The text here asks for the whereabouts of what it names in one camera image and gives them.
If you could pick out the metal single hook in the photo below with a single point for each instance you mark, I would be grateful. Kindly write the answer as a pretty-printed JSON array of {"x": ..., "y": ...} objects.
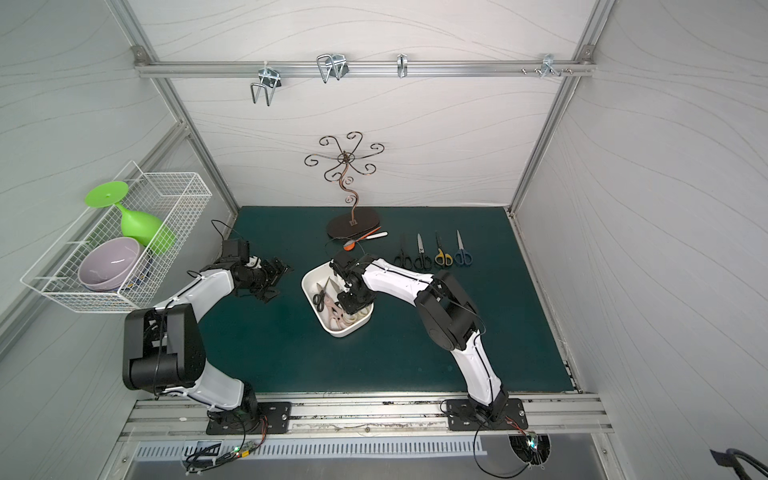
[{"x": 402, "y": 66}]

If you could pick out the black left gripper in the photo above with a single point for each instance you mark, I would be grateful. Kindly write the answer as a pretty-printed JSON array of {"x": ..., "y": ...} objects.
[{"x": 267, "y": 279}]

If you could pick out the aluminium front rail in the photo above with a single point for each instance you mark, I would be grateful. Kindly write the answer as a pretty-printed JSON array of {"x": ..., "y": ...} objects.
[{"x": 373, "y": 414}]

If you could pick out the green plastic goblet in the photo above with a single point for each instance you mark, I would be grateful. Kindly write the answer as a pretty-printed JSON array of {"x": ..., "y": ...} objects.
[{"x": 148, "y": 230}]

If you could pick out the metal double hook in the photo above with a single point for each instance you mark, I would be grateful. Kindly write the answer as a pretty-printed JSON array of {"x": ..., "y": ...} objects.
[
  {"x": 332, "y": 65},
  {"x": 268, "y": 81}
]

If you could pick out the blue handled scissors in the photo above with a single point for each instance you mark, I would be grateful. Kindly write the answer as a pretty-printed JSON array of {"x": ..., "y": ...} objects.
[{"x": 462, "y": 257}]

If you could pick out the green table mat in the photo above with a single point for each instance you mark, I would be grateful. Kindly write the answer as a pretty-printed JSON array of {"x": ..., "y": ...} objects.
[{"x": 280, "y": 346}]

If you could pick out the black handled steel scissors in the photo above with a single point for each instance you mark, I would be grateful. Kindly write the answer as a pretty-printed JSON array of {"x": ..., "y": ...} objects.
[{"x": 422, "y": 261}]

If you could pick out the orange spoon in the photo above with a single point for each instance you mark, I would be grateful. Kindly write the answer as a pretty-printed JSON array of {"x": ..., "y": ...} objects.
[{"x": 351, "y": 244}]

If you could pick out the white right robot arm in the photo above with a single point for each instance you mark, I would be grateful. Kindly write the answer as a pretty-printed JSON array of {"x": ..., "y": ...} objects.
[{"x": 448, "y": 314}]

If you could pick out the all black scissors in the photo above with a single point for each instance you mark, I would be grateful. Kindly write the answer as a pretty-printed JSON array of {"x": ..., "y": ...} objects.
[{"x": 403, "y": 259}]

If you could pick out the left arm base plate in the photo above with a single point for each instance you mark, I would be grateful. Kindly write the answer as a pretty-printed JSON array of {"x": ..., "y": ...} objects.
[{"x": 249, "y": 418}]

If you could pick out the small black handled scissors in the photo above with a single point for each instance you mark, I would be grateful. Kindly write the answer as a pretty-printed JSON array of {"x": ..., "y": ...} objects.
[{"x": 321, "y": 298}]

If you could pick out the aluminium rail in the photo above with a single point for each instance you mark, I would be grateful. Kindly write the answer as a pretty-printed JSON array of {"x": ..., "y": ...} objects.
[
  {"x": 582, "y": 66},
  {"x": 373, "y": 414}
]

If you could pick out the white wire basket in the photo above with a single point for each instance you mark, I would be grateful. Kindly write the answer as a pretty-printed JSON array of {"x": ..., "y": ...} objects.
[{"x": 176, "y": 198}]

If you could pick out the white storage box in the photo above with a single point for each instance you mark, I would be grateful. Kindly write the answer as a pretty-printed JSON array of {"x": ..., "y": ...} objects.
[{"x": 336, "y": 285}]

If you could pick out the bronze jewelry tree stand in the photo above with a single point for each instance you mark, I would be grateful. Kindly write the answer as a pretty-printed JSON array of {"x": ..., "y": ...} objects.
[{"x": 346, "y": 166}]

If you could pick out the pink kitchen scissors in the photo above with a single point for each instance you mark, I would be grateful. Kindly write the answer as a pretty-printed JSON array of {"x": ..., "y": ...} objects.
[{"x": 339, "y": 320}]

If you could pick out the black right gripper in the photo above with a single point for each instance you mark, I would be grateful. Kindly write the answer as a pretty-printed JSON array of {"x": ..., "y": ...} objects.
[{"x": 351, "y": 294}]

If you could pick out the lilac bowl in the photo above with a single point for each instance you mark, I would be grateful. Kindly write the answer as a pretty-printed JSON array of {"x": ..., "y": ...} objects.
[{"x": 108, "y": 266}]

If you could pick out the yellow handled scissors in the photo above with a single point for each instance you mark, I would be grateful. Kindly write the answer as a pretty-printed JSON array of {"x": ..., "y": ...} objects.
[{"x": 442, "y": 258}]

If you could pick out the cream kitchen scissors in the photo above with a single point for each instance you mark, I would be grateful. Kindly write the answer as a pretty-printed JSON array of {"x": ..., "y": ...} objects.
[{"x": 361, "y": 314}]

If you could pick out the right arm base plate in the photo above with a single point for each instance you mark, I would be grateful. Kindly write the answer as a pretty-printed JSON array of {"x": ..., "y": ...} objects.
[{"x": 465, "y": 415}]

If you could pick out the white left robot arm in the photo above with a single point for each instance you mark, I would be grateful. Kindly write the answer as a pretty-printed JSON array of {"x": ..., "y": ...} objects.
[{"x": 164, "y": 352}]

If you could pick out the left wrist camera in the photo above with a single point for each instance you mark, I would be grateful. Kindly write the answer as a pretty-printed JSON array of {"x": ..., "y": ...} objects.
[{"x": 234, "y": 252}]

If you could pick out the aluminium top rail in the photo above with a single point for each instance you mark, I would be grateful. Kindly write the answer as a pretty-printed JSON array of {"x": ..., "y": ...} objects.
[{"x": 582, "y": 66}]

